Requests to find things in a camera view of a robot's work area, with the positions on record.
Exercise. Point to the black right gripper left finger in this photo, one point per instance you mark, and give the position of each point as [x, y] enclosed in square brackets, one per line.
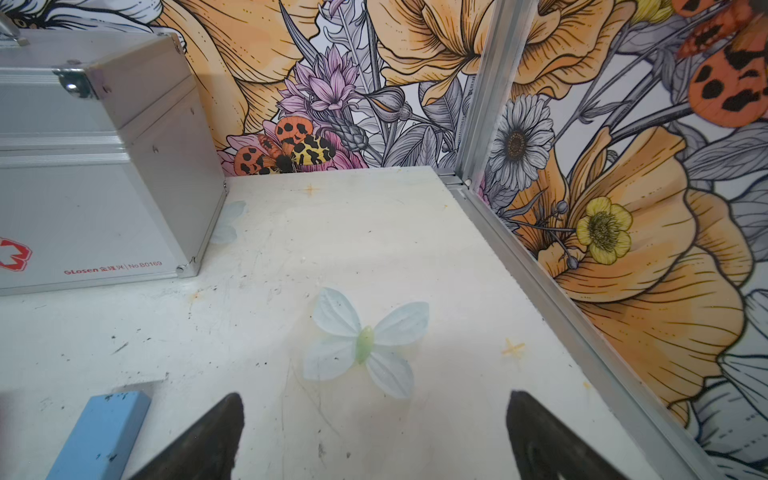
[206, 450]

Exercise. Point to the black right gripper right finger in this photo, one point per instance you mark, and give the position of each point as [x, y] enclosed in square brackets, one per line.
[545, 448]

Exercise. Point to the light blue wood block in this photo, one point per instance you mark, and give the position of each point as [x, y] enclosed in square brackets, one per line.
[102, 439]

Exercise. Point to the silver aluminium first aid case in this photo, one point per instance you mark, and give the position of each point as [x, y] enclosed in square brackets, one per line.
[109, 173]

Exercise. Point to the aluminium corner frame post right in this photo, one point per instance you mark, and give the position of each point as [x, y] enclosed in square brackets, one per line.
[506, 41]

